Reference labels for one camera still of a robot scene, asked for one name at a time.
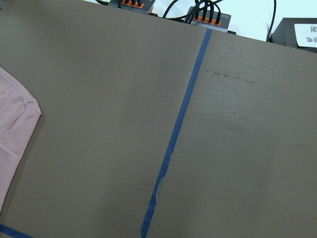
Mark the orange grey hub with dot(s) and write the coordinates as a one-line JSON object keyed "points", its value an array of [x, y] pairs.
{"points": [[215, 21], [140, 6]]}

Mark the pink Snoopy t-shirt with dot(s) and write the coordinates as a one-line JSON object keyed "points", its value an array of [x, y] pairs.
{"points": [[19, 115]]}

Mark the orange grey hub right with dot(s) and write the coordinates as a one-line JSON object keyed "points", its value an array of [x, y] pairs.
{"points": [[215, 21]]}

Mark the black box with label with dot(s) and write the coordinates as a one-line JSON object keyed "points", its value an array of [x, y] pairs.
{"points": [[300, 33]]}

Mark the orange grey hub left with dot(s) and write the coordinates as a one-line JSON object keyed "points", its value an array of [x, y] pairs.
{"points": [[140, 6]]}

